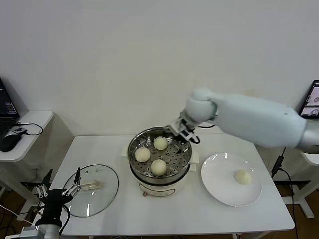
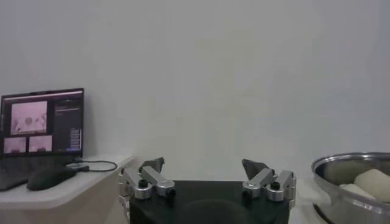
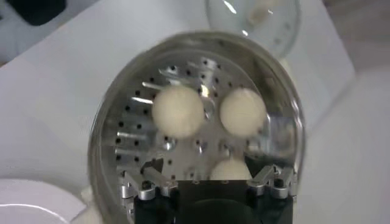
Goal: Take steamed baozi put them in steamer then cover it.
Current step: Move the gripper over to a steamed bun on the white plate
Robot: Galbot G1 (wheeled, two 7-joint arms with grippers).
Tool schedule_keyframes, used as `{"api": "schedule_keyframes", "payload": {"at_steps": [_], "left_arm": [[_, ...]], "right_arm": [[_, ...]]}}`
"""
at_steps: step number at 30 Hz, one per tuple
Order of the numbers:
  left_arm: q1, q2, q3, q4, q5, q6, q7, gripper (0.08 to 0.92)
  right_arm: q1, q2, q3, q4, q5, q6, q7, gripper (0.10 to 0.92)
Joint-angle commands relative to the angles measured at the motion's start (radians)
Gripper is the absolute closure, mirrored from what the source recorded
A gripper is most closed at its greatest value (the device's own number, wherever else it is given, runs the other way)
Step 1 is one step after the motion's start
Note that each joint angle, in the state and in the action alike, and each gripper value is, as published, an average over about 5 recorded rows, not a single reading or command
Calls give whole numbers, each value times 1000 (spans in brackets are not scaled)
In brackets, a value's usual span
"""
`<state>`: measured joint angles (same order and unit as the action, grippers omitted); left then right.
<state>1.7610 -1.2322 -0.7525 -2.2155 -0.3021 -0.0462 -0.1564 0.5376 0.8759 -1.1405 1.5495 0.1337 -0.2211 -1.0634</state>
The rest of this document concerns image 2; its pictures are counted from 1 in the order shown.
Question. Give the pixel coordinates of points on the white side table with mouse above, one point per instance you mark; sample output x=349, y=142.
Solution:
x=61, y=207

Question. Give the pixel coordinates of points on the black laptop with dark screen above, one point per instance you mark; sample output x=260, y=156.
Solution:
x=64, y=128

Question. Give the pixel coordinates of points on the perforated steel steamer basket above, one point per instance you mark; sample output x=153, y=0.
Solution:
x=341, y=210

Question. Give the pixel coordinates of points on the black computer mouse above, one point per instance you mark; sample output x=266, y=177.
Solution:
x=50, y=178

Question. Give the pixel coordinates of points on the small black usb dongle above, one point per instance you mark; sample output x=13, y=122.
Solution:
x=77, y=167

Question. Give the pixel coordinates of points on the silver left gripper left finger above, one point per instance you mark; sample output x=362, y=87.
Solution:
x=155, y=179

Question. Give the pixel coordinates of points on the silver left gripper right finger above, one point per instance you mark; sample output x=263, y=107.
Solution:
x=262, y=179

